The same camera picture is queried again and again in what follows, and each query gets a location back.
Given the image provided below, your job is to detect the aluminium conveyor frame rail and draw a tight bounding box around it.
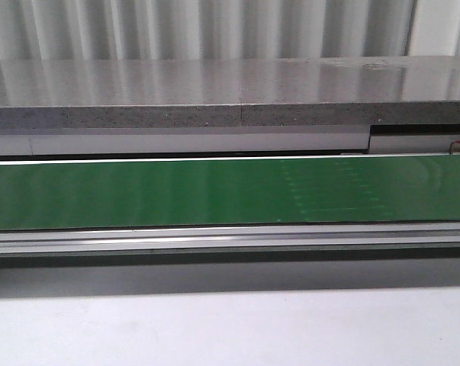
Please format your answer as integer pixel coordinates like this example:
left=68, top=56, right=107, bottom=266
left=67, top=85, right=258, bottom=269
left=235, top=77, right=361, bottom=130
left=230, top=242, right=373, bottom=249
left=0, top=222, right=460, bottom=258

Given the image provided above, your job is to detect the green conveyor belt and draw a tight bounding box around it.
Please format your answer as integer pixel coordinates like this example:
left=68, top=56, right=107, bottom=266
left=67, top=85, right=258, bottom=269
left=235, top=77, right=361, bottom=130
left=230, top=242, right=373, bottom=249
left=0, top=155, right=460, bottom=230

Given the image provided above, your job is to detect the grey stone counter slab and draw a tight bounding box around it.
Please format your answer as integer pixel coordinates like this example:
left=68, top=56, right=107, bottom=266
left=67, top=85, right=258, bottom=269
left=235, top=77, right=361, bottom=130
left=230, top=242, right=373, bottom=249
left=0, top=56, right=460, bottom=130

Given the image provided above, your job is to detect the white pleated curtain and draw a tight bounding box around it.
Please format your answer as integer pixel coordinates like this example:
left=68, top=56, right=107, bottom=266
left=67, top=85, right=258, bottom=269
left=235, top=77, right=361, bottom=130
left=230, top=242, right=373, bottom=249
left=0, top=1, right=460, bottom=60

